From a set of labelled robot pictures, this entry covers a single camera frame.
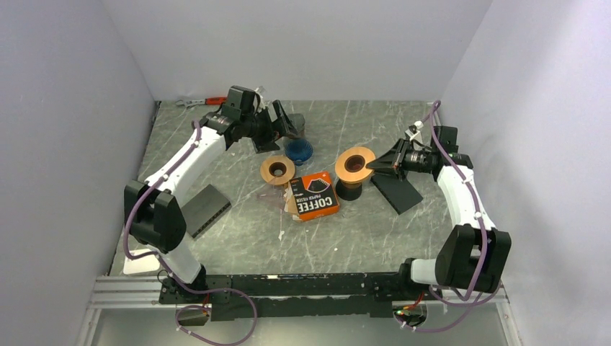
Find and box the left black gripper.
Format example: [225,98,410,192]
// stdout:
[241,100,301,154]

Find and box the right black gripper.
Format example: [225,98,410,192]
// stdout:
[367,137,432,181]

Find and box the blue ribbed glass dripper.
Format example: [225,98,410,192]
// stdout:
[285,138,313,167]

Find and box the wooden dripper ring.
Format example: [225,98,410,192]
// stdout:
[259,155,296,187]
[334,146,377,183]

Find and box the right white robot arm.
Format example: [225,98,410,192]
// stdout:
[366,125,512,299]

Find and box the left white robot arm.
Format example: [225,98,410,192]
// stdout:
[122,86,305,303]

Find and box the orange coffee filter box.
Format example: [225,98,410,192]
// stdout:
[285,171,339,222]

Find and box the grey cup with wood band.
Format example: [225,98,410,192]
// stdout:
[290,113,306,138]

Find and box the right black flat box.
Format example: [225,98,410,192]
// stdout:
[371,174,423,215]

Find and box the black flat box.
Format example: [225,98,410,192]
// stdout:
[182,185,231,239]
[371,174,423,215]

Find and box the black server base cup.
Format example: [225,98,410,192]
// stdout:
[335,179,362,201]

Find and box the left black flat box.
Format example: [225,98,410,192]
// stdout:
[182,185,231,239]

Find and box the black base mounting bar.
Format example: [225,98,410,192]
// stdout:
[159,272,431,321]

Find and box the white small box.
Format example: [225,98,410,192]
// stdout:
[122,254,161,276]

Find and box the orange handled wrench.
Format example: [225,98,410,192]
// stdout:
[175,97,227,108]

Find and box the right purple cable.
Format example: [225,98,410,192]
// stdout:
[392,100,502,334]

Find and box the purple cable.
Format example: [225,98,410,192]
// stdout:
[392,100,502,334]
[122,120,258,346]

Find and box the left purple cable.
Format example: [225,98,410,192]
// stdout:
[122,120,258,346]

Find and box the aluminium frame rail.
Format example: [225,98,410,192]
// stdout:
[88,274,509,309]

